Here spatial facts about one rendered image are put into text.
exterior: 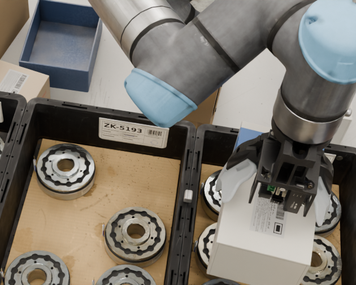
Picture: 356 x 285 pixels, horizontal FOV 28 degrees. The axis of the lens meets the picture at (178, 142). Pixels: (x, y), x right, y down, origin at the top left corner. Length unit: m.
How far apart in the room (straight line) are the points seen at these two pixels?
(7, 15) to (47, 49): 0.12
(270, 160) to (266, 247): 0.12
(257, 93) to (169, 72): 0.90
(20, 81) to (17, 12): 0.21
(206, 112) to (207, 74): 0.72
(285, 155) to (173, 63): 0.15
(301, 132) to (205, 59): 0.13
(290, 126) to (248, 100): 0.85
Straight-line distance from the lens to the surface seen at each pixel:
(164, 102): 0.75
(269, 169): 0.83
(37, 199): 1.27
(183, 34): 0.75
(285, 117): 0.76
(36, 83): 1.50
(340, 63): 0.68
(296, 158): 0.77
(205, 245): 1.20
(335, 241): 1.30
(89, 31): 1.70
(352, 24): 0.69
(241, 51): 0.74
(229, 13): 0.74
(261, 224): 0.92
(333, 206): 1.30
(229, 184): 0.91
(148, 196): 1.27
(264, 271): 0.94
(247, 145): 0.88
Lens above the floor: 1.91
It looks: 53 degrees down
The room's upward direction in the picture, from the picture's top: 10 degrees clockwise
